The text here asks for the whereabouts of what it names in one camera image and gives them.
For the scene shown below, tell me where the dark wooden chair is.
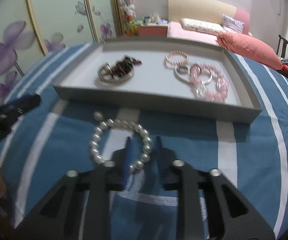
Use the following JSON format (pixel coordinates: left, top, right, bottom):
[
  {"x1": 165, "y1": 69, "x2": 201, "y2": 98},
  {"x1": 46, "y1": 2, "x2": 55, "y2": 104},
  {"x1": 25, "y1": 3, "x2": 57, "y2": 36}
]
[{"x1": 276, "y1": 35, "x2": 288, "y2": 59}]

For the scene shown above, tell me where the folded coral quilt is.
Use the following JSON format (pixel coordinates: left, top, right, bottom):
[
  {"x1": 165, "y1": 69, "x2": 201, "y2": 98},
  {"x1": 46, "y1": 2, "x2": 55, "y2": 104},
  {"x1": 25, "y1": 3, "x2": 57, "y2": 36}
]
[{"x1": 217, "y1": 32, "x2": 283, "y2": 70}]

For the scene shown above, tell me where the purple patterned pillow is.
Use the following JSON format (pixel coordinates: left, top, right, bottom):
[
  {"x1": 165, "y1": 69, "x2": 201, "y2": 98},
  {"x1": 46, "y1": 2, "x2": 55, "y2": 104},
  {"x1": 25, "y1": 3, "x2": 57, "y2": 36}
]
[{"x1": 222, "y1": 14, "x2": 245, "y2": 33}]

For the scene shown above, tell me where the grey shallow tray box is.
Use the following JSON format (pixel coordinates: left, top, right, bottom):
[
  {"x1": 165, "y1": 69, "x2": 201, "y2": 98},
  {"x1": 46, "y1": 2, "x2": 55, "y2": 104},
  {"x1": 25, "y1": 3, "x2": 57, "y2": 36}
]
[{"x1": 53, "y1": 37, "x2": 262, "y2": 124}]

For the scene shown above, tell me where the thin silver bangle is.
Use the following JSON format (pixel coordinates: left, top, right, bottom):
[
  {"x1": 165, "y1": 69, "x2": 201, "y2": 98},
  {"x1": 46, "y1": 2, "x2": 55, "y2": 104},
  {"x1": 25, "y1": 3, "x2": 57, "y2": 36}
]
[{"x1": 174, "y1": 64, "x2": 212, "y2": 86}]

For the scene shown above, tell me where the blue striped bed cloth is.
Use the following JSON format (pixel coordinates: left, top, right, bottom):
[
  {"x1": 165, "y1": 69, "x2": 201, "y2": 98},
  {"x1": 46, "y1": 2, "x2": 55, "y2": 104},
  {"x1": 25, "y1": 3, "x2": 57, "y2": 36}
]
[{"x1": 0, "y1": 43, "x2": 288, "y2": 238}]

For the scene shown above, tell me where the small pink pearl bracelet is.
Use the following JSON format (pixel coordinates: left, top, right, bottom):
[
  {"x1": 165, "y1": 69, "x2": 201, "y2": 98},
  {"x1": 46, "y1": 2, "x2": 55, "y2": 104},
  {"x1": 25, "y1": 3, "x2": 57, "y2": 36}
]
[{"x1": 164, "y1": 50, "x2": 190, "y2": 68}]

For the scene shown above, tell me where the large white pearl bracelet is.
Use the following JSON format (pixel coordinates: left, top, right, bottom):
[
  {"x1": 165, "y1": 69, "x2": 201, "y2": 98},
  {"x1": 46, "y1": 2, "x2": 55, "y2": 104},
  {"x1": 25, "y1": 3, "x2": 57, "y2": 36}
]
[{"x1": 89, "y1": 112, "x2": 152, "y2": 174}]

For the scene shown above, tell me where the stack of plush toys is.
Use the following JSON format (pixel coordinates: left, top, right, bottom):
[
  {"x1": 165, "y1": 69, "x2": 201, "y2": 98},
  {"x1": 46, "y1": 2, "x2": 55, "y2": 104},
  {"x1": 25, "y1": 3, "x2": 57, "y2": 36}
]
[{"x1": 119, "y1": 0, "x2": 137, "y2": 36}]

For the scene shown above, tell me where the floral white pillow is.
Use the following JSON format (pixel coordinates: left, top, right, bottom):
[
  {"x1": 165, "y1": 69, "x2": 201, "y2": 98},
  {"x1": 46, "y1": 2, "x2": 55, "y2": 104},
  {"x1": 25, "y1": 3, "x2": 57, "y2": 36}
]
[{"x1": 181, "y1": 18, "x2": 226, "y2": 35}]

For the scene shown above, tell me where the pink bed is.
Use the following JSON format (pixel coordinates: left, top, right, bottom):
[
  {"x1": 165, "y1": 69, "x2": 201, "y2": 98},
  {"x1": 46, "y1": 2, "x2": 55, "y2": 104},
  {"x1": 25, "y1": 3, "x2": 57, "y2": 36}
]
[{"x1": 167, "y1": 21, "x2": 220, "y2": 46}]

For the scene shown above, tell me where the cream pink headboard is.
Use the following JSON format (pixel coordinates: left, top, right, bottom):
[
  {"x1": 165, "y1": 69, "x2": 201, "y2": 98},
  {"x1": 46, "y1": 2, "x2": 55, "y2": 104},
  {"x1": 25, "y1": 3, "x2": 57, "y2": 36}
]
[{"x1": 168, "y1": 0, "x2": 250, "y2": 34}]

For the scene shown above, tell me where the sliding floral wardrobe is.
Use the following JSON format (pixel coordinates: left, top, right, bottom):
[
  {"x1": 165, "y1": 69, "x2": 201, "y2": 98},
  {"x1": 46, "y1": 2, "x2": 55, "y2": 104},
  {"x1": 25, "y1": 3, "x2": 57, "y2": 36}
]
[{"x1": 0, "y1": 0, "x2": 118, "y2": 103}]

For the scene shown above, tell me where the pink bedside table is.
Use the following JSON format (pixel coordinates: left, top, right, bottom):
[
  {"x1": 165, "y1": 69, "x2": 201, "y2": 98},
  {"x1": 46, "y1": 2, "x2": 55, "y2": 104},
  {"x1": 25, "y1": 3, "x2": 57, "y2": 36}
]
[{"x1": 136, "y1": 20, "x2": 168, "y2": 37}]

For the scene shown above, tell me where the silver ring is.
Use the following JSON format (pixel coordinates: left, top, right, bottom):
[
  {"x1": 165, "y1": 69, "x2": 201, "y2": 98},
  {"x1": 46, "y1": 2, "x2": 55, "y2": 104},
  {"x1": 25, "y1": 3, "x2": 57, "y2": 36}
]
[{"x1": 175, "y1": 64, "x2": 189, "y2": 75}]

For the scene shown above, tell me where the pink bead bracelet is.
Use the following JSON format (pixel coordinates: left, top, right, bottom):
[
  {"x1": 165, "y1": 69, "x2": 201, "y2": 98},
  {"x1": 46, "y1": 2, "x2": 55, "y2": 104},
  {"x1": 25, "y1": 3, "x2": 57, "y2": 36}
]
[{"x1": 189, "y1": 63, "x2": 230, "y2": 103}]

